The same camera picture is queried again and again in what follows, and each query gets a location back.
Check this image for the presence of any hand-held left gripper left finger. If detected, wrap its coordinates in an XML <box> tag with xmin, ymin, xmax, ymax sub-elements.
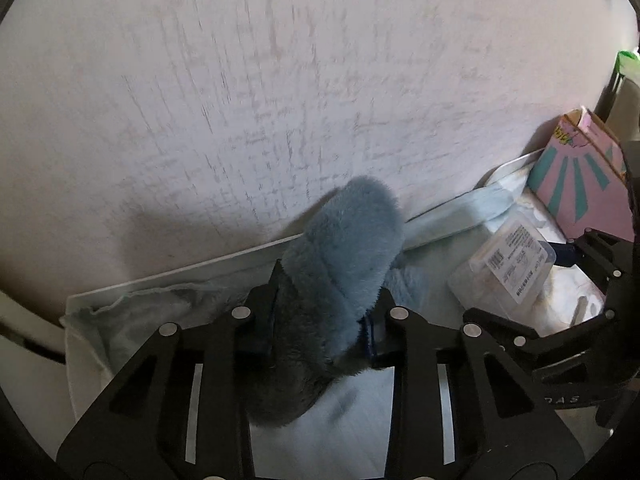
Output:
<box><xmin>56</xmin><ymin>260</ymin><xmax>281</xmax><ymax>480</ymax></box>

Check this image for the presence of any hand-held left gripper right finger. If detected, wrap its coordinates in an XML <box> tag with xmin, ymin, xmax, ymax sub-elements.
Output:
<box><xmin>360</xmin><ymin>287</ymin><xmax>586</xmax><ymax>480</ymax></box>

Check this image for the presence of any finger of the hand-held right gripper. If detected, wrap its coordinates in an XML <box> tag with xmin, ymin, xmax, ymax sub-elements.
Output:
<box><xmin>551</xmin><ymin>227</ymin><xmax>636</xmax><ymax>286</ymax></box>
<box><xmin>462</xmin><ymin>275</ymin><xmax>636</xmax><ymax>372</ymax></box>

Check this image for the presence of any clear plastic box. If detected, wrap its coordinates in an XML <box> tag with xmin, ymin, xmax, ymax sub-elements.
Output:
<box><xmin>447</xmin><ymin>212</ymin><xmax>557</xmax><ymax>311</ymax></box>

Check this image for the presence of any grey plush slipper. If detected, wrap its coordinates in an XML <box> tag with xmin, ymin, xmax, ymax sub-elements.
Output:
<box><xmin>240</xmin><ymin>176</ymin><xmax>431</xmax><ymax>428</ymax></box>

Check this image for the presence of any pink cardboard box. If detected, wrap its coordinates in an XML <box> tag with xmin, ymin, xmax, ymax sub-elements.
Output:
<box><xmin>527</xmin><ymin>107</ymin><xmax>640</xmax><ymax>243</ymax></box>

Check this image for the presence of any green plastic object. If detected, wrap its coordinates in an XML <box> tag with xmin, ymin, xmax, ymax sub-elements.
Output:
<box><xmin>616</xmin><ymin>50</ymin><xmax>640</xmax><ymax>77</ymax></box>

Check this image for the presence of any white refrigerator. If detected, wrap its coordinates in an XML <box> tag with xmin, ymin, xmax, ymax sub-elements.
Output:
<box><xmin>0</xmin><ymin>287</ymin><xmax>68</xmax><ymax>396</ymax></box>

